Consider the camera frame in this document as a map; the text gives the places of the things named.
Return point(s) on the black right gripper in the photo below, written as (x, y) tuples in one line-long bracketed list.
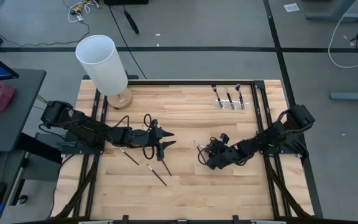
[(228, 154)]

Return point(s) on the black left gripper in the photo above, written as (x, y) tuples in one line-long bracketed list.
[(140, 138)]

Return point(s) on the black round-head makeup brush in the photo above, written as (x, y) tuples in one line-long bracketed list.
[(217, 99)]

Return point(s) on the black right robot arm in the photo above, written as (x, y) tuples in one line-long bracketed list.
[(275, 137)]

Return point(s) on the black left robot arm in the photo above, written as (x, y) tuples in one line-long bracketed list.
[(82, 127)]

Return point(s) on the clear acrylic brush holder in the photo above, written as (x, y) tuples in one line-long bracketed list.
[(225, 107)]

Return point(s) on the white shade wooden base lamp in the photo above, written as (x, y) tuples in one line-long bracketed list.
[(101, 62)]

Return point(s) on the grey desk foot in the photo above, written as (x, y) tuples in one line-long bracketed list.
[(353, 96), (337, 16)]

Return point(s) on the black desk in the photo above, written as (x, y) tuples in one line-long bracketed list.
[(11, 133)]

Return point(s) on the white paper sheet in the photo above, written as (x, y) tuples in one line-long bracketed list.
[(291, 7)]

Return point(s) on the black aluminium table frame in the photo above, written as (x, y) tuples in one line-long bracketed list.
[(197, 82)]

